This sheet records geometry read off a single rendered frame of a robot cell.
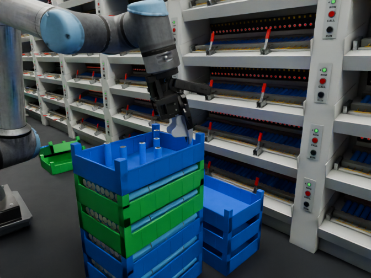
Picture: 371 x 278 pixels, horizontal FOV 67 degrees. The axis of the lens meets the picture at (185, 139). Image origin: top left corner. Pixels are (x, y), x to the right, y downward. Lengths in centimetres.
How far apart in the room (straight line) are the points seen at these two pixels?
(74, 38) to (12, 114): 71
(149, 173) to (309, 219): 67
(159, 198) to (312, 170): 57
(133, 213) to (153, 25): 43
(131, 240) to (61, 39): 47
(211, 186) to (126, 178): 62
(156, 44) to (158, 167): 29
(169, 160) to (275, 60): 57
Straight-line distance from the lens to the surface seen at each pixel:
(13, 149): 138
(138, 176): 65
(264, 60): 110
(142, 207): 69
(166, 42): 71
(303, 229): 117
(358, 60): 98
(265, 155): 117
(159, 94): 74
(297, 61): 105
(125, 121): 185
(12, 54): 127
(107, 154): 79
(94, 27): 72
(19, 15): 84
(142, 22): 71
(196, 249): 95
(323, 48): 101
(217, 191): 118
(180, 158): 74
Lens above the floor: 69
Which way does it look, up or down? 16 degrees down
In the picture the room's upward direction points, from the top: straight up
